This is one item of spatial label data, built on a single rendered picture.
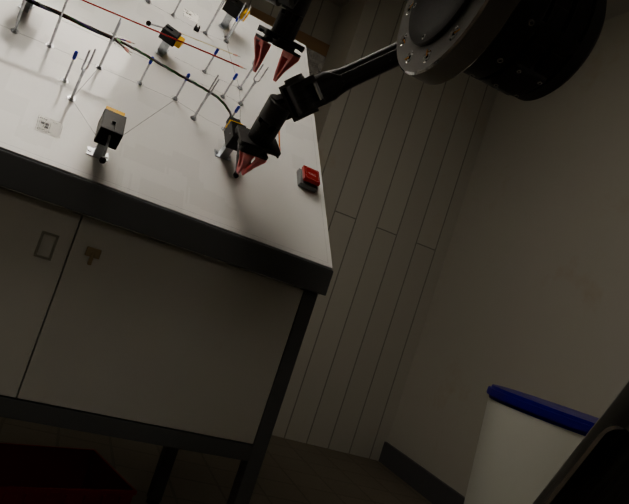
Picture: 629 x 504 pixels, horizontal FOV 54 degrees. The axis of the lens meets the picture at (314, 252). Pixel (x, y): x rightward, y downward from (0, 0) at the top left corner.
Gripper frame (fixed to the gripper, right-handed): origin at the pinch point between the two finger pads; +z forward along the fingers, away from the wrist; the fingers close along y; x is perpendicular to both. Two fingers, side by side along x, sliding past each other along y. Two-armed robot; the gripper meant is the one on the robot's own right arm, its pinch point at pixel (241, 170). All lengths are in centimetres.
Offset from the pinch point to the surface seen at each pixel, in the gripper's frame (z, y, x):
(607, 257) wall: 5, -185, -34
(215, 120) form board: 3.0, 1.5, -25.0
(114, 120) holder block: -3.1, 30.9, 2.1
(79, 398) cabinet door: 45, 23, 35
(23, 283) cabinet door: 28, 39, 21
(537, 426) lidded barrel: 25, -101, 43
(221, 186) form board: 6.8, 1.6, -1.4
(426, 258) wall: 91, -194, -123
